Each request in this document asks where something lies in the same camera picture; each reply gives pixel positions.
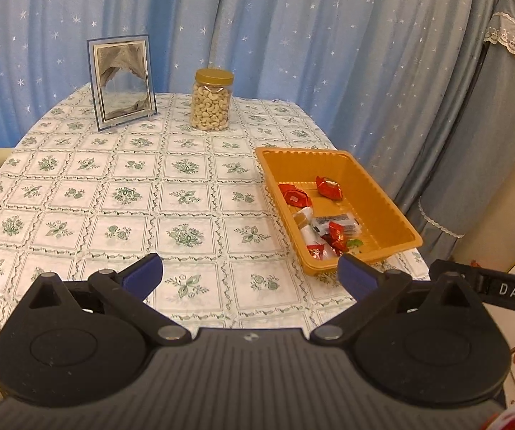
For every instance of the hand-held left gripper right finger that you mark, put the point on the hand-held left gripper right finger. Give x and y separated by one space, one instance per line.
358 275

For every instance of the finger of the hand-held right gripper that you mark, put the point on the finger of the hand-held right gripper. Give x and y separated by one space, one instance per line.
472 272

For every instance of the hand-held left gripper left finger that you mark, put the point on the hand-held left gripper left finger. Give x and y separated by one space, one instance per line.
143 273

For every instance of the green candy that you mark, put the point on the green candy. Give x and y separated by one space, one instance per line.
355 245

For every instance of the red brown candy wrapper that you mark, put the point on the red brown candy wrapper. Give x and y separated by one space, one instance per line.
337 237

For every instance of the red gold candy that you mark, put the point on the red gold candy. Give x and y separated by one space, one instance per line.
318 253

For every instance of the clear packet of dark snack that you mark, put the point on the clear packet of dark snack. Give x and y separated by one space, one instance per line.
338 223

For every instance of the white snack packet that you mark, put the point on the white snack packet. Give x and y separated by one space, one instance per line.
309 228

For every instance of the orange plastic tray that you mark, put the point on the orange plastic tray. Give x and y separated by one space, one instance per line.
374 206

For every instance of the red triangular candy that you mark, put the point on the red triangular candy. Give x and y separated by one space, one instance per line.
329 187

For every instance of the red rectangular snack packet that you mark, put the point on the red rectangular snack packet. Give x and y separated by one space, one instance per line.
298 198

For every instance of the red packet with brown print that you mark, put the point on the red packet with brown print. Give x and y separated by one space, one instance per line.
286 187

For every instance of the floral tablecloth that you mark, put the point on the floral tablecloth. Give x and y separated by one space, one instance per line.
150 206

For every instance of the grey lace-trimmed cover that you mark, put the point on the grey lace-trimmed cover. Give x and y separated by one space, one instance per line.
508 121

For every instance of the cashew jar with gold lid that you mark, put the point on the cashew jar with gold lid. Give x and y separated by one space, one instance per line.
211 103

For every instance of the blue star-print curtain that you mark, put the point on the blue star-print curtain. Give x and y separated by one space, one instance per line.
307 31

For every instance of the sand art picture frame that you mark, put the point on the sand art picture frame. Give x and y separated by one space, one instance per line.
121 80

